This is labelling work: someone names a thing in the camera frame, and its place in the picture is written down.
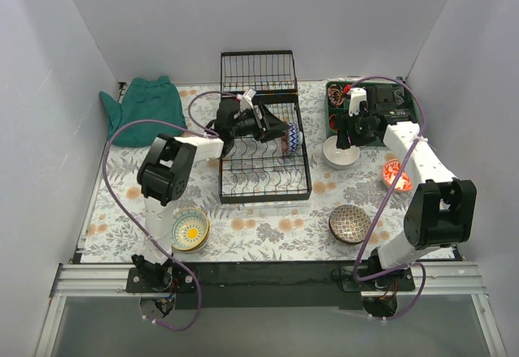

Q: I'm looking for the plain white bowl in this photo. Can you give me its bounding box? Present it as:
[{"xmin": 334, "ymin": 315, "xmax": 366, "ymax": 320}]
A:
[{"xmin": 322, "ymin": 135, "xmax": 360, "ymax": 170}]

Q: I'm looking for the blue zigzag red bowl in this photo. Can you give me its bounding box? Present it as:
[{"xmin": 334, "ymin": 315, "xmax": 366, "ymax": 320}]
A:
[{"xmin": 281, "ymin": 123, "xmax": 303, "ymax": 156}]

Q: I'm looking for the black wire dish rack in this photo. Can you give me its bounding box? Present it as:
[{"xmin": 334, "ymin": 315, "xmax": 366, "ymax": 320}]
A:
[{"xmin": 218, "ymin": 50, "xmax": 311, "ymax": 204}]

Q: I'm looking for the yellow sun pattern bowl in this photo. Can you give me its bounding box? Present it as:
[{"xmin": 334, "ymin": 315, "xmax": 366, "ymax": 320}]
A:
[{"xmin": 170, "ymin": 208, "xmax": 210, "ymax": 252}]

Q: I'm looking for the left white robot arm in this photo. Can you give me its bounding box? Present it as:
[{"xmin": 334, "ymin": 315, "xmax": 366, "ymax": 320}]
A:
[{"xmin": 131, "ymin": 91, "xmax": 303, "ymax": 292}]

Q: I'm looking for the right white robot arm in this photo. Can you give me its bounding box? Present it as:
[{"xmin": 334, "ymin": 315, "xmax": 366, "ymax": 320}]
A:
[{"xmin": 337, "ymin": 114, "xmax": 477, "ymax": 290}]

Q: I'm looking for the red floral pattern bowl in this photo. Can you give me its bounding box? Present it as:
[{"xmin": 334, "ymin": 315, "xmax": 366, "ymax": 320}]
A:
[{"xmin": 382, "ymin": 158, "xmax": 413, "ymax": 192}]

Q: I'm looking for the red black coiled band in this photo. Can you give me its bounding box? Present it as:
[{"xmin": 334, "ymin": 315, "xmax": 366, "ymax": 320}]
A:
[{"xmin": 328, "ymin": 84, "xmax": 345, "ymax": 106}]

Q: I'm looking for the dark patterned bowl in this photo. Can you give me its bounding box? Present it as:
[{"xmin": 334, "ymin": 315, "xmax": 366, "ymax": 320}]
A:
[{"xmin": 328, "ymin": 204, "xmax": 371, "ymax": 245}]

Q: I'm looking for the green cloth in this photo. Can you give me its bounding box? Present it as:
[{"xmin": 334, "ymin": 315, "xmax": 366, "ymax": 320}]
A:
[{"xmin": 99, "ymin": 75, "xmax": 187, "ymax": 148}]

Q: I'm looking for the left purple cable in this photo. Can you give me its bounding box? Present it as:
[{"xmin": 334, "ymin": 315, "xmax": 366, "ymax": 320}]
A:
[{"xmin": 101, "ymin": 92, "xmax": 244, "ymax": 331}]

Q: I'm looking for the purple cable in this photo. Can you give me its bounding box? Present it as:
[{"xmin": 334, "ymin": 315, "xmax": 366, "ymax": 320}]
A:
[
  {"xmin": 340, "ymin": 75, "xmax": 429, "ymax": 321},
  {"xmin": 101, "ymin": 92, "xmax": 244, "ymax": 331}
]

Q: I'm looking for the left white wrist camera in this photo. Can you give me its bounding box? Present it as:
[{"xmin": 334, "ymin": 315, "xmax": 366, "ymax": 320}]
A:
[{"xmin": 237, "ymin": 89, "xmax": 256, "ymax": 111}]

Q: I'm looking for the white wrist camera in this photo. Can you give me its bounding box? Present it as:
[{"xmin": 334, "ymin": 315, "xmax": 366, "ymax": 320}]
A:
[
  {"xmin": 349, "ymin": 88, "xmax": 367, "ymax": 117},
  {"xmin": 237, "ymin": 89, "xmax": 256, "ymax": 111}
]

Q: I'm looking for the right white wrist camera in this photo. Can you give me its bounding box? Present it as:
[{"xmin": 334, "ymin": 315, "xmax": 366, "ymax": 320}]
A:
[{"xmin": 349, "ymin": 88, "xmax": 367, "ymax": 117}]

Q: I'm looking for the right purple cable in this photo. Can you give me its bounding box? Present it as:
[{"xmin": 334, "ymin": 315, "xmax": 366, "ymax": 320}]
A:
[{"xmin": 340, "ymin": 75, "xmax": 429, "ymax": 321}]

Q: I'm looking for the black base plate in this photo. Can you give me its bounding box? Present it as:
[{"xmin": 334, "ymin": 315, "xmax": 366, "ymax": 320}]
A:
[{"xmin": 126, "ymin": 260, "xmax": 415, "ymax": 310}]

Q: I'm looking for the aluminium frame rail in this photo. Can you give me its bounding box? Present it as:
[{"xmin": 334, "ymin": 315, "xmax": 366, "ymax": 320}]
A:
[{"xmin": 36, "ymin": 261, "xmax": 506, "ymax": 356}]

